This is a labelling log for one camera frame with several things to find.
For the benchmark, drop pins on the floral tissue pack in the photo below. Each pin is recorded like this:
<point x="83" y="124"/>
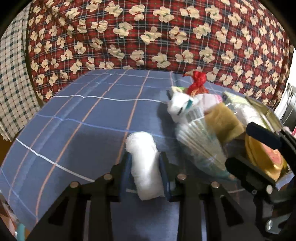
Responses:
<point x="243" y="110"/>

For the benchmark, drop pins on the cream green checked cloth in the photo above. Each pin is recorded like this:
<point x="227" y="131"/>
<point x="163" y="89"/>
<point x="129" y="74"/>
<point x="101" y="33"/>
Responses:
<point x="18" y="100"/>

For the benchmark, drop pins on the clear plastic bag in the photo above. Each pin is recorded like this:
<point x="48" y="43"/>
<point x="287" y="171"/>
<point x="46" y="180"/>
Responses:
<point x="201" y="144"/>

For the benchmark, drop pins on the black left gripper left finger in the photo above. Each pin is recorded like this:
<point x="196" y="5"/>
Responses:
<point x="84" y="210"/>

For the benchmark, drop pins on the white plush toy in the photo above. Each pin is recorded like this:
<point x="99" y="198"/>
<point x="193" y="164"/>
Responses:
<point x="179" y="103"/>

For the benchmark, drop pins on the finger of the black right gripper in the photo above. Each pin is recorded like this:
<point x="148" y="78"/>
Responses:
<point x="257" y="182"/>
<point x="283" y="141"/>

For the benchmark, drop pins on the red plaid bear blanket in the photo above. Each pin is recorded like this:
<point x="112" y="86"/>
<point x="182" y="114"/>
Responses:
<point x="237" y="44"/>

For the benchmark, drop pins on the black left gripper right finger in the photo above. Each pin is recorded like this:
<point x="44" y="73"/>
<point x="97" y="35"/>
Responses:
<point x="206" y="211"/>

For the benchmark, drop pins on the green white tissue pack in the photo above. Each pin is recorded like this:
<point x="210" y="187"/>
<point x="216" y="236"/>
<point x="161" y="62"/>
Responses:
<point x="175" y="89"/>

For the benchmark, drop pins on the gold metal tin box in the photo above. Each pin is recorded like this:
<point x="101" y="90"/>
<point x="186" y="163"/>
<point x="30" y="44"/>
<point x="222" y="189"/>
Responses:
<point x="270" y="118"/>

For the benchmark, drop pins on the red gold drawstring pouch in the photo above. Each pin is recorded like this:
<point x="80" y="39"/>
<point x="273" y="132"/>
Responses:
<point x="197" y="87"/>

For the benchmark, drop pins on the pink fluffy cloth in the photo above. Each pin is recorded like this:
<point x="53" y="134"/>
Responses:
<point x="210" y="100"/>

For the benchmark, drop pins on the blue plaid sheet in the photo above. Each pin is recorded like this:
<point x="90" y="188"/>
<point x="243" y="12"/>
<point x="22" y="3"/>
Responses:
<point x="80" y="134"/>

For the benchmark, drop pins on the white towel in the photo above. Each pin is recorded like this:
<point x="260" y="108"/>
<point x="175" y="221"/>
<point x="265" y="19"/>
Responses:
<point x="145" y="165"/>

